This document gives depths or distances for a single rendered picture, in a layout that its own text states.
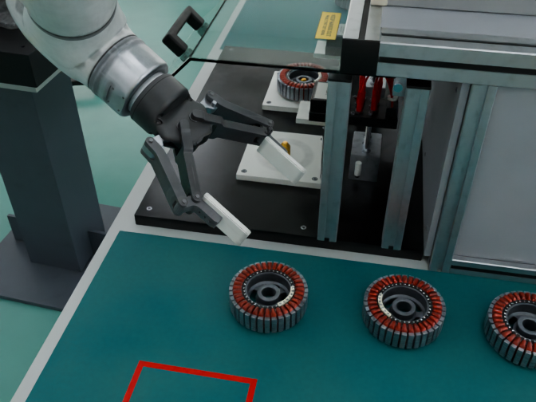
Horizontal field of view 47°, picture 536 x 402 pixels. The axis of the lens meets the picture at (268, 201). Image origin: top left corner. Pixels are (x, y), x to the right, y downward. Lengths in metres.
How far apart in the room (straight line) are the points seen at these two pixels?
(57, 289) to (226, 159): 1.02
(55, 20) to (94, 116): 2.13
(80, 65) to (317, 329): 0.47
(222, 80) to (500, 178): 0.72
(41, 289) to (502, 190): 1.50
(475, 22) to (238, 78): 0.69
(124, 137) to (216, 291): 1.79
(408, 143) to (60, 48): 0.46
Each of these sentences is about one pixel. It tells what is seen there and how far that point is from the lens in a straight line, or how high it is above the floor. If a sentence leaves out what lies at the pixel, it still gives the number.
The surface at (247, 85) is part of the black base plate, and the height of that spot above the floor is 0.77.
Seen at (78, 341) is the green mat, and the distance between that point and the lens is 0.91.
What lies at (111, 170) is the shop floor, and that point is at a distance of 2.49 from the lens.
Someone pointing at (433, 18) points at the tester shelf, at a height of 1.11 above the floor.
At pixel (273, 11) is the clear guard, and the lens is 0.97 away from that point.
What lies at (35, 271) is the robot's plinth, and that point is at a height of 0.02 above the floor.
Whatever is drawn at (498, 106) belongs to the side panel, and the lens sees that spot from 0.83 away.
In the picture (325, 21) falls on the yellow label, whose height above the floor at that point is 1.07.
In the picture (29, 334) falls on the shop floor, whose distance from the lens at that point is 1.96.
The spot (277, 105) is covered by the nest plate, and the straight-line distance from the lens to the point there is 1.28.
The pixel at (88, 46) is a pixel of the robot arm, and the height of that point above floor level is 1.12.
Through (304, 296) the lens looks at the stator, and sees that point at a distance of 0.88.
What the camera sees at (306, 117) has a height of 0.88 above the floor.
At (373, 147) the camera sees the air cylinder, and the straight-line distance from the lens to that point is 1.10.
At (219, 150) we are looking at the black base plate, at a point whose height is 0.77.
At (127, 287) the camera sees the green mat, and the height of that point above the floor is 0.75.
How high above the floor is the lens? 1.44
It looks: 39 degrees down
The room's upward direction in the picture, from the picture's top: straight up
